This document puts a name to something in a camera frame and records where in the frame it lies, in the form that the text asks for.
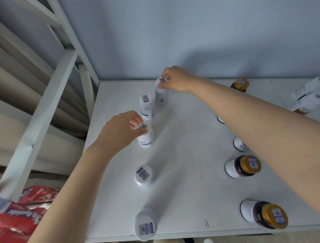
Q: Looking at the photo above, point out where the person's right hand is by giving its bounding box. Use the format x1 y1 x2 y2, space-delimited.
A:
156 66 200 94

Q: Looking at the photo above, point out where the person's left hand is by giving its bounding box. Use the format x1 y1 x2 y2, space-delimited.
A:
96 110 150 156

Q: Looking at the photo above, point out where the white metal shelf rack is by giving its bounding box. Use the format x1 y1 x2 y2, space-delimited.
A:
0 0 320 243

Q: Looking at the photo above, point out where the white bottle brown label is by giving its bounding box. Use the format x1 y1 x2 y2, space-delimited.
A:
287 93 320 115
292 76 320 100

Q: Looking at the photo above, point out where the person's right forearm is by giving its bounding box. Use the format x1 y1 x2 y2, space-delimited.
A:
192 77 320 221

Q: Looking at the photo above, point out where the person's left forearm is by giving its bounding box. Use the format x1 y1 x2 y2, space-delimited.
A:
27 145 118 243

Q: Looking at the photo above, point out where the bunch of red snack strips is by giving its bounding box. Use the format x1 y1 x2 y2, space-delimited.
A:
0 185 60 243

